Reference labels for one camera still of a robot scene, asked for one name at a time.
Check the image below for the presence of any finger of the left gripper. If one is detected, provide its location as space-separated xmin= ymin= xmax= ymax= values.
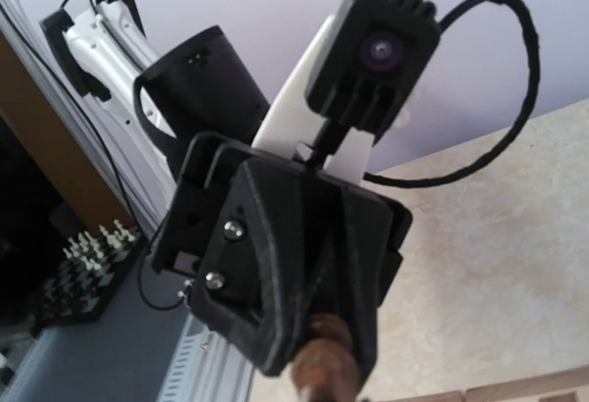
xmin=328 ymin=188 xmax=395 ymax=384
xmin=191 ymin=158 xmax=331 ymax=377

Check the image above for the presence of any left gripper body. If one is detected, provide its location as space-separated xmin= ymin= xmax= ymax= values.
xmin=149 ymin=131 xmax=413 ymax=329

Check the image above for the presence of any dark chess piece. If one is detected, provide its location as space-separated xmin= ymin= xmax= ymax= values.
xmin=290 ymin=314 xmax=360 ymax=402

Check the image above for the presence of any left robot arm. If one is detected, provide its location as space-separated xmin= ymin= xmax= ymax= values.
xmin=40 ymin=0 xmax=412 ymax=382

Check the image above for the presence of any small chess set background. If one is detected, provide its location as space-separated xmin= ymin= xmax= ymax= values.
xmin=28 ymin=221 xmax=145 ymax=328

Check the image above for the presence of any wooden chess board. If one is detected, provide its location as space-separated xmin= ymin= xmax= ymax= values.
xmin=358 ymin=376 xmax=589 ymax=402

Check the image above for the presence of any aluminium front rail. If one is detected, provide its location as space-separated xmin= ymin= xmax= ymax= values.
xmin=1 ymin=0 xmax=252 ymax=401

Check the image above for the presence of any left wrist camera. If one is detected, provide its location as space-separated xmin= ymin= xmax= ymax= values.
xmin=251 ymin=0 xmax=441 ymax=187

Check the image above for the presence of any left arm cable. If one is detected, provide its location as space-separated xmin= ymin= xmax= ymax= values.
xmin=363 ymin=0 xmax=544 ymax=190

